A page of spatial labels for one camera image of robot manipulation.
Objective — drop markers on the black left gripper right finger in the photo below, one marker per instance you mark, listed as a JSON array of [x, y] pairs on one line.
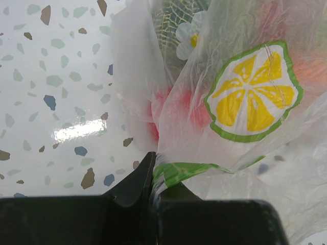
[[178, 192]]

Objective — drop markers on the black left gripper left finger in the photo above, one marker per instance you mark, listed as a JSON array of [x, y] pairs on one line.
[[132, 188]]

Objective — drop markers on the red fruit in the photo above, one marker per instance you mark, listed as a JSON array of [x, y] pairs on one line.
[[181, 110]]

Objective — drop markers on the clear printed plastic bag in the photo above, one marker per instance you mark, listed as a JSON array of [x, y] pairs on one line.
[[267, 138]]

